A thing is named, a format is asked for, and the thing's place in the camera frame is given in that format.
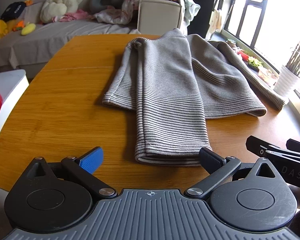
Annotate orange plush toy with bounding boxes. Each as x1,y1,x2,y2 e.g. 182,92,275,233
7,19,25,32

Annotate black window frame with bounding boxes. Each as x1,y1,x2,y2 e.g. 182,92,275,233
225,0,300,55

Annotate dark curtain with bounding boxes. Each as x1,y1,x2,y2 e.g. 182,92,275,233
187,0,227,39

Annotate green stemmed plant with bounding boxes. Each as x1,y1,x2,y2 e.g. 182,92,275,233
286,17,300,77

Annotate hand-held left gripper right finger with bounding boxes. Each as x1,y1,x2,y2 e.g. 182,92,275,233
185,147,280,200

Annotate yellow-green plush toy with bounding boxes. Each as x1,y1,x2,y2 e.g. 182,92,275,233
21,23,37,36

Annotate grey covered sofa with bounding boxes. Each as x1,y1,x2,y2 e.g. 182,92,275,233
0,0,140,70

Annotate grey striped sweater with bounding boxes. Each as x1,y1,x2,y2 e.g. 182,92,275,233
102,28,290,167

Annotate black cap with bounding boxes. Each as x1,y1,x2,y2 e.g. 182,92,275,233
1,1,27,22

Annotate white ribbed plant pot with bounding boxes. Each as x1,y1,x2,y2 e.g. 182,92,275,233
274,65,300,97

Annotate beige armchair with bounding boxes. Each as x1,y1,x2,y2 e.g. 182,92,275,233
137,0,183,35

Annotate pink cloth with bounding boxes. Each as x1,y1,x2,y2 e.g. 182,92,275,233
52,9,94,22

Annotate white floral sheet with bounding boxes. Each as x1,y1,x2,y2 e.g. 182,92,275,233
94,0,140,25

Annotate hanging beige towel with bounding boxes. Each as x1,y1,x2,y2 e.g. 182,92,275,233
209,9,224,34

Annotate green potted flowers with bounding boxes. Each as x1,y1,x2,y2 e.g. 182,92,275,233
247,56,263,68

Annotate pale green garment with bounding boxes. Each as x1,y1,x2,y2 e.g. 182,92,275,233
157,0,200,27

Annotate white side table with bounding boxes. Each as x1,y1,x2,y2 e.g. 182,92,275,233
0,69,29,153

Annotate white plush toy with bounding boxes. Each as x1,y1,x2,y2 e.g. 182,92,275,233
40,0,87,23

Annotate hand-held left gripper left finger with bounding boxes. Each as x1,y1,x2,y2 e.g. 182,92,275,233
27,147,118,200

